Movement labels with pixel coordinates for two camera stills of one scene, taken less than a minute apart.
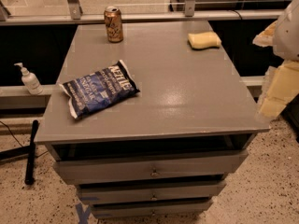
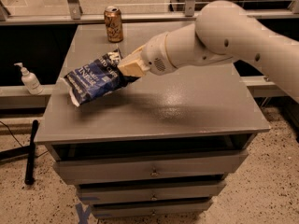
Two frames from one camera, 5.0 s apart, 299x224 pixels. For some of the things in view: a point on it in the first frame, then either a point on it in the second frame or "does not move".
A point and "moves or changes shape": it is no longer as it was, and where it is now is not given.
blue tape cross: [82, 214] does not move
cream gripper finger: [281, 83] to [133, 66]
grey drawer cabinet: [167, 149] does not move
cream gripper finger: [265, 38] to [137, 50]
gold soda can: [113, 21] does not move
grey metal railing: [71, 14] does not move
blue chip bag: [100, 90] moves or changes shape
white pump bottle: [30, 80] does not move
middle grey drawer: [150, 192] does not move
